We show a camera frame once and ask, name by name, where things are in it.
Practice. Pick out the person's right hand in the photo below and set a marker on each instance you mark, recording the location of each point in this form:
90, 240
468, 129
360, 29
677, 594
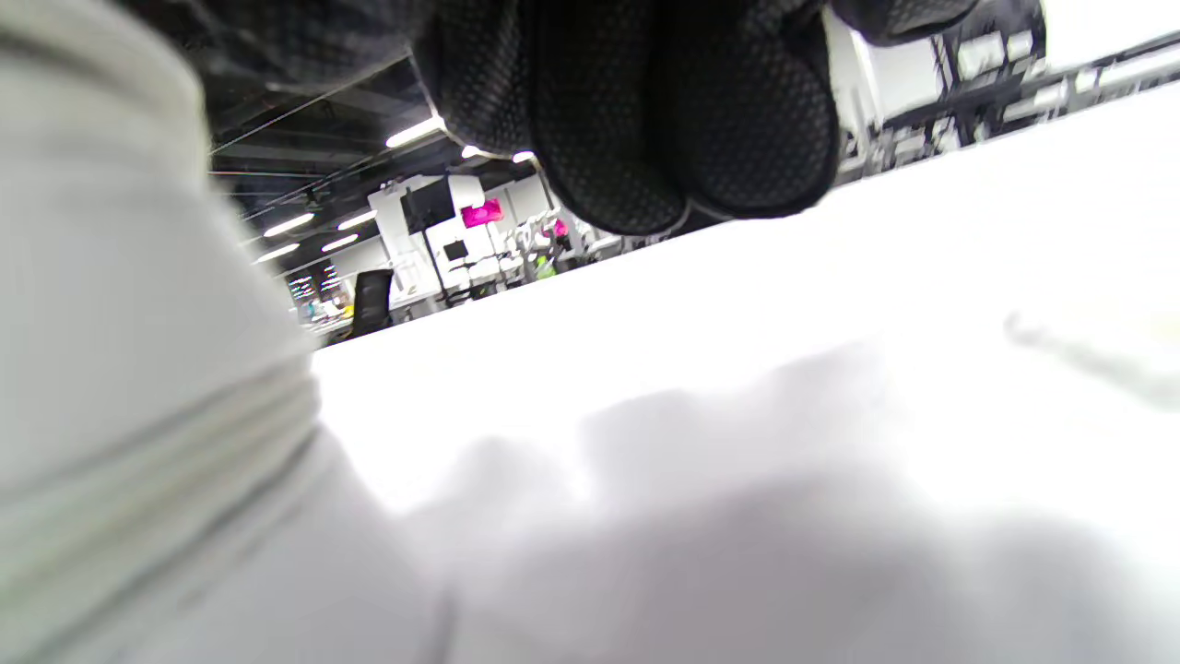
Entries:
691, 92

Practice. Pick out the white cartoon zippered pencil case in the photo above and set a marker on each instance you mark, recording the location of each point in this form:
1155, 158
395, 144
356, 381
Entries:
138, 415

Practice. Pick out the green bottle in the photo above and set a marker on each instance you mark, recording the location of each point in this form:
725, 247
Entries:
546, 267

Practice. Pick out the magenta sign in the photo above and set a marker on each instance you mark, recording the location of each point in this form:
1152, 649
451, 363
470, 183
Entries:
482, 214

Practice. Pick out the ceiling light panel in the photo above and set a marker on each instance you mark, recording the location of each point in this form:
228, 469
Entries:
415, 132
277, 251
357, 219
339, 243
289, 224

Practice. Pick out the black screen on stand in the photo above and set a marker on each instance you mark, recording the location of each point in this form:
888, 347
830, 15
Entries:
427, 205

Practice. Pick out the black office chair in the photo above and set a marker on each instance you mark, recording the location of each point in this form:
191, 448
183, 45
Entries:
371, 302

